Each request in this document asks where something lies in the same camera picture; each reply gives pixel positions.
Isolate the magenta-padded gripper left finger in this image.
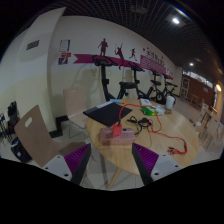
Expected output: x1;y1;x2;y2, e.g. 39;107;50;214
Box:
42;143;92;186

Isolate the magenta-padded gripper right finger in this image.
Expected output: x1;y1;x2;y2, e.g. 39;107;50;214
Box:
131;142;184;186

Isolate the red charging cable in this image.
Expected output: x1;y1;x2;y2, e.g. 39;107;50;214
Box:
117;102;188;156

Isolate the black bin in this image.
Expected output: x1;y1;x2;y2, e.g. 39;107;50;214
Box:
10;137;33;164

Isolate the green wet wipes pack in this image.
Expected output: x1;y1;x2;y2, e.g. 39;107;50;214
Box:
139;105;166;117

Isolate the wooden tables and chairs group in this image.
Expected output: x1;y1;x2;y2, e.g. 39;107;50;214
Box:
194;99;224;151

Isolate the plain wooden chair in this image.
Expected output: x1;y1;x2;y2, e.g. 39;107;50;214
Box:
63;87;91;138

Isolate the small white box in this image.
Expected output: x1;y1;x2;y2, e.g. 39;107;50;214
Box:
139;98;153;108

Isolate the black chairs stack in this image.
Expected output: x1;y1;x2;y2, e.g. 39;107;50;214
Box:
0;100;19;141

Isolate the black mouse pad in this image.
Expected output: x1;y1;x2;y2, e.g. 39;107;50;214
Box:
82;102;133;128

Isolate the blue and orange pen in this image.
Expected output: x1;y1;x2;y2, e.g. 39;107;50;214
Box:
109;98;126;104

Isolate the wooden chair with handle hole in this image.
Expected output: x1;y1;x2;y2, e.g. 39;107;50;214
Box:
13;104;87;168

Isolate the black cable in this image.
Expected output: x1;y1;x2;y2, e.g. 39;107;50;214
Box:
126;115;154;136

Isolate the white wall poster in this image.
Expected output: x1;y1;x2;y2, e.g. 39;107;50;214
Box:
59;39;71;53

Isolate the grey wall vent grille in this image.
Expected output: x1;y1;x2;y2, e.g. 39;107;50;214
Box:
26;39;40;51

